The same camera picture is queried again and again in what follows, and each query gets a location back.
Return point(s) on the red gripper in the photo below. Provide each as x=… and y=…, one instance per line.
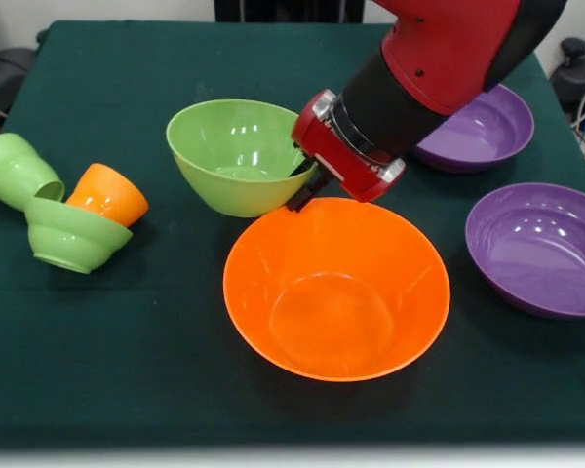
x=341, y=156

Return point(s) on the large orange bowl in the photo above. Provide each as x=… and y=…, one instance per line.
x=336, y=253

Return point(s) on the large green bowl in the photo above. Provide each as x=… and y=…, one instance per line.
x=214, y=146

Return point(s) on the orange cup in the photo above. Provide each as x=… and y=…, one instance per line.
x=112, y=195

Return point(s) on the small green bowl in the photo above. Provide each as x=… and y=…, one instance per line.
x=73, y=239

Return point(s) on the purple bowl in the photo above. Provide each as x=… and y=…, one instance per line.
x=541, y=258
x=487, y=136

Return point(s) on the green cup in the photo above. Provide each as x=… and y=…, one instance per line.
x=14, y=170

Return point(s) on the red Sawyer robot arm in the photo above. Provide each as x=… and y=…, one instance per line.
x=443, y=49

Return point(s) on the dark green tablecloth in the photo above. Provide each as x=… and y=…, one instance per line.
x=127, y=380

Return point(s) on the grey black machine base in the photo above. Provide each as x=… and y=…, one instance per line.
x=582, y=78
x=5, y=73

